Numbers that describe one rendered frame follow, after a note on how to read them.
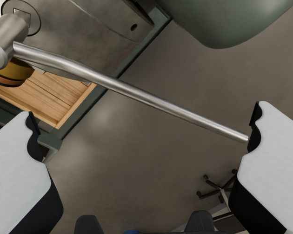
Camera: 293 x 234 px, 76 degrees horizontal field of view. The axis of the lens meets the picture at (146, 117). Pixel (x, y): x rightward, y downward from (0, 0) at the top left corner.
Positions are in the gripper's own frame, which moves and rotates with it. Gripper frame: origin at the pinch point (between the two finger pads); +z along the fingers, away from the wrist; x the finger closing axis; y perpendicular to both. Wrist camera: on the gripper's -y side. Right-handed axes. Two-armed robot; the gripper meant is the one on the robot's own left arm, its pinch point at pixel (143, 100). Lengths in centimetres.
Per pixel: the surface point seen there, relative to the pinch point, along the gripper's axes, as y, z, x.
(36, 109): 25, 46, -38
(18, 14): -4.8, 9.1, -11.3
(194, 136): 118, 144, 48
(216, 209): 263, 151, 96
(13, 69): 4.0, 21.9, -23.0
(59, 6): -5.3, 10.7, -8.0
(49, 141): 38, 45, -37
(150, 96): 2.1, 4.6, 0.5
